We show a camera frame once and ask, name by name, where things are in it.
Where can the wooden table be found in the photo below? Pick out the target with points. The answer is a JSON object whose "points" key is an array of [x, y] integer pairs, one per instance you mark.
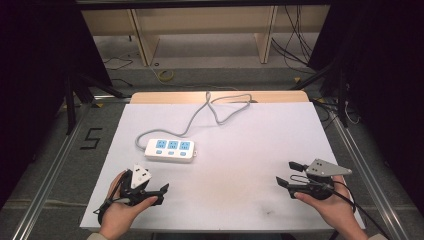
{"points": [[276, 96]]}

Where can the light wooden desk frame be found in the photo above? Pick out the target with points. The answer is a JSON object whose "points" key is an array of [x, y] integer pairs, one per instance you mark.
{"points": [[200, 20]]}

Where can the white table sheet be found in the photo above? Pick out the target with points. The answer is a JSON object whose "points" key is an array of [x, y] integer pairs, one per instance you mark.
{"points": [[240, 150]]}

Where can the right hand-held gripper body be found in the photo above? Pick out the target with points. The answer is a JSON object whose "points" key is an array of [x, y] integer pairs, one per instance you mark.
{"points": [[325, 169]]}

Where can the person's right hand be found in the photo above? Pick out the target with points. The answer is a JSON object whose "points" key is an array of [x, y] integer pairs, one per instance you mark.
{"points": [[336, 211]]}

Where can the person's left hand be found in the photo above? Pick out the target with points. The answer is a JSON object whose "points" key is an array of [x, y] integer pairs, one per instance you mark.
{"points": [[116, 218]]}

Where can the aluminium rail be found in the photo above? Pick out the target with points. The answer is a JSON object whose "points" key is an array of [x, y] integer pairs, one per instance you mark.
{"points": [[50, 176], [368, 176]]}

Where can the white power strip blue sockets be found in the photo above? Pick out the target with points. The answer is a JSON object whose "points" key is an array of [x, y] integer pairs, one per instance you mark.
{"points": [[170, 152]]}

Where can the black curtain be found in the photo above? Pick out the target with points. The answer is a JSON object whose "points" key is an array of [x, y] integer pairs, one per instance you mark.
{"points": [[30, 83], [386, 83]]}

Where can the black metal stand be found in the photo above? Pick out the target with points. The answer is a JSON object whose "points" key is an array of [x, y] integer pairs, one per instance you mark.
{"points": [[342, 100], [70, 106]]}

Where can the person's left sleeve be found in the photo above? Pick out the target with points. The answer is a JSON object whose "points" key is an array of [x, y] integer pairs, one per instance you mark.
{"points": [[95, 237]]}

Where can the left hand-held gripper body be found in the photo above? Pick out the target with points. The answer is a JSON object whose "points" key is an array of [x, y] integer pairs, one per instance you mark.
{"points": [[139, 176]]}

